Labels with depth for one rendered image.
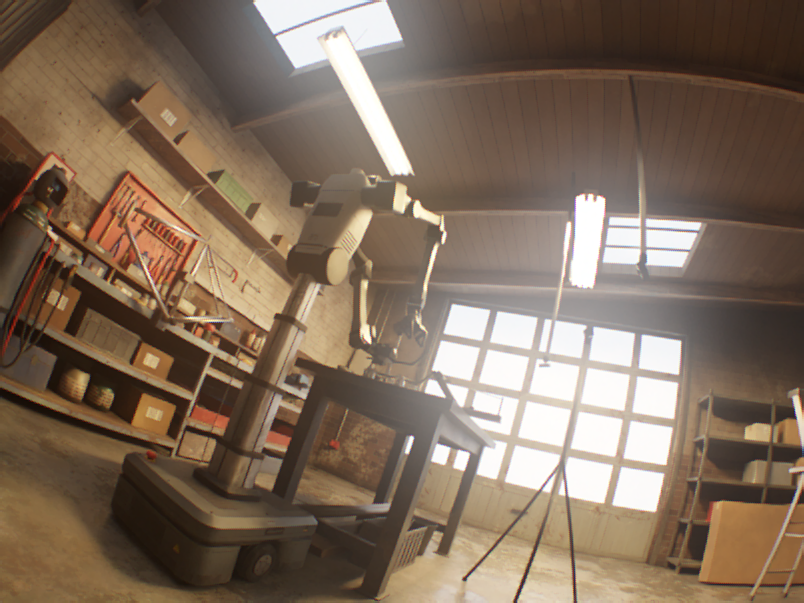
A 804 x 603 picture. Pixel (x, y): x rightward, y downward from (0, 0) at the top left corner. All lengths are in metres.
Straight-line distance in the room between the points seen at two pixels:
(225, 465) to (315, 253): 0.85
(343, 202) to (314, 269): 0.31
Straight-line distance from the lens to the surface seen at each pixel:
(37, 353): 2.30
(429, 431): 1.60
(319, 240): 1.54
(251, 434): 1.43
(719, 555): 4.22
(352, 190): 1.64
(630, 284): 4.80
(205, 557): 1.22
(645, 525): 4.97
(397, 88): 2.81
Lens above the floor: 0.64
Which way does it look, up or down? 21 degrees up
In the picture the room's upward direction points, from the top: 20 degrees clockwise
